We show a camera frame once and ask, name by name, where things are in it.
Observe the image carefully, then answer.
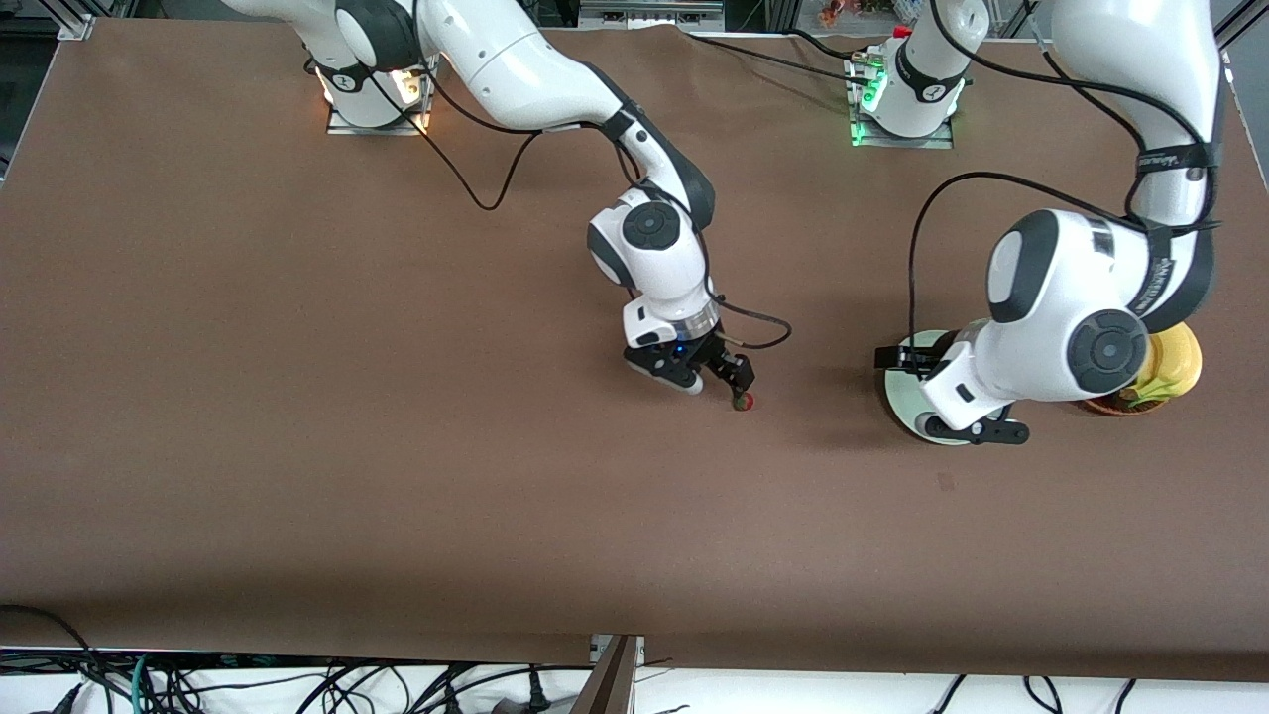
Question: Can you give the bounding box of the pale green round plate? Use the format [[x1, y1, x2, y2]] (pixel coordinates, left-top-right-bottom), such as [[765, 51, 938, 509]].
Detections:
[[882, 330, 982, 447]]

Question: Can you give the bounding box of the brown wicker basket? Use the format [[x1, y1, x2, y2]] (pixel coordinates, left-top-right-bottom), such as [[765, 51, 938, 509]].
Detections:
[[1076, 392, 1186, 417]]

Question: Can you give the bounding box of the yellow banana bunch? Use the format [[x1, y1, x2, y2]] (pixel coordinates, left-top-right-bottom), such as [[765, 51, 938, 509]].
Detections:
[[1120, 322, 1204, 411]]

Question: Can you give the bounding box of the grey socket strip box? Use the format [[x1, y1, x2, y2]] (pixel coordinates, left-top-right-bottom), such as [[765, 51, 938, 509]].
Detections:
[[578, 0, 725, 31]]

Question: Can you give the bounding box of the orange red toy pile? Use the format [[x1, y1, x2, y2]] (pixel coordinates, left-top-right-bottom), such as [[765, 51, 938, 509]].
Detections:
[[818, 0, 893, 29]]

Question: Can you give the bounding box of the brown table cover sheet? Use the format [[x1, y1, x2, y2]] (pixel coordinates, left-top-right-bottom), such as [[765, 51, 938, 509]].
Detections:
[[0, 18, 1269, 685]]

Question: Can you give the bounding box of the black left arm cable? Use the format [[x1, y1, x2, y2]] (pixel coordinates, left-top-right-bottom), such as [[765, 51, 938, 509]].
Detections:
[[907, 0, 1225, 348]]

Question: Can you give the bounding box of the black base power cable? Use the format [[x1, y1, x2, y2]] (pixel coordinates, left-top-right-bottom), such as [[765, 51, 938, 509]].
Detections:
[[684, 30, 883, 90]]

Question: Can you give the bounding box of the aluminium frame profile post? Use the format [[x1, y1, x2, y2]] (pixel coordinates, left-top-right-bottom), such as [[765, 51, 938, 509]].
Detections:
[[570, 635, 645, 714]]

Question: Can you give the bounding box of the silver aluminium profile with bracket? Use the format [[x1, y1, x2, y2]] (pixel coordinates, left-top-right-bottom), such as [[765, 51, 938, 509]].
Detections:
[[1217, 0, 1269, 70]]

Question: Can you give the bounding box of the black looping floor cable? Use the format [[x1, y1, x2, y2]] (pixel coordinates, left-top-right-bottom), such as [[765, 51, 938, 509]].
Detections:
[[0, 603, 100, 714]]

